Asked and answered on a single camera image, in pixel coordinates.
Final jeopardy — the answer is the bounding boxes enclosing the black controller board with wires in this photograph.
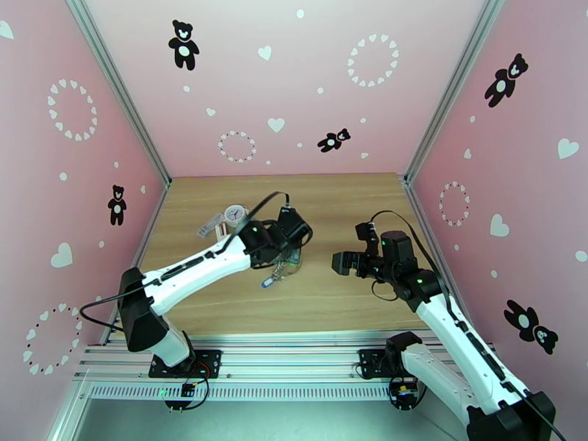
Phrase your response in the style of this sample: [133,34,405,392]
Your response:
[162,361,212,414]
[387,375,429,414]

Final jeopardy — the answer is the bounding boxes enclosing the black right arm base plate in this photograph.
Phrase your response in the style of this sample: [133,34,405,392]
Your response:
[358,348,392,379]

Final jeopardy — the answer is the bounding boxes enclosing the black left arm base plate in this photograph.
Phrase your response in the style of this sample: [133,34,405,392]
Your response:
[148,348,223,379]

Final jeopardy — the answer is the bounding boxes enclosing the aluminium corner post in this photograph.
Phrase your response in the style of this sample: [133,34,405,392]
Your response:
[62,0,173,193]
[403,0,510,184]

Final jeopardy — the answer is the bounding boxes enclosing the white slotted cable duct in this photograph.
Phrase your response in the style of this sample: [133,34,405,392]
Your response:
[87,384,396,402]

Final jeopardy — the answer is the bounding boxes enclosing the aluminium side rail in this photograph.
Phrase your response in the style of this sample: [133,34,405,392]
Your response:
[403,176,465,333]

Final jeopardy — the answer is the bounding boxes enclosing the white round clock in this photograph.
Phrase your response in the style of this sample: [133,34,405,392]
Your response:
[223,203,251,226]

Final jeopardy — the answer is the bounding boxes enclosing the grey metal panel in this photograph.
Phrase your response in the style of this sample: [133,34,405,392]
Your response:
[48,398,520,441]

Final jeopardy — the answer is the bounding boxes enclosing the aluminium rail base frame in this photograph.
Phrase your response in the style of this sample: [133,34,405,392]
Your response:
[73,329,499,388]

